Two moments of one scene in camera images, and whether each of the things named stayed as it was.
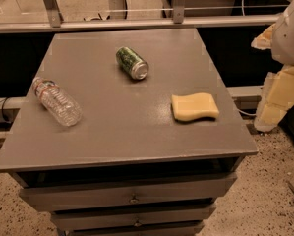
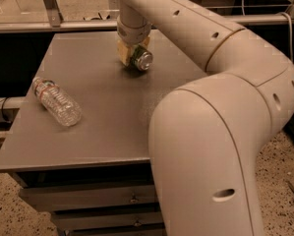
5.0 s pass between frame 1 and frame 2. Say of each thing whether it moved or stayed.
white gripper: moved
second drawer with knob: stayed
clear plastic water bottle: stayed
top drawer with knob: stayed
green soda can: moved
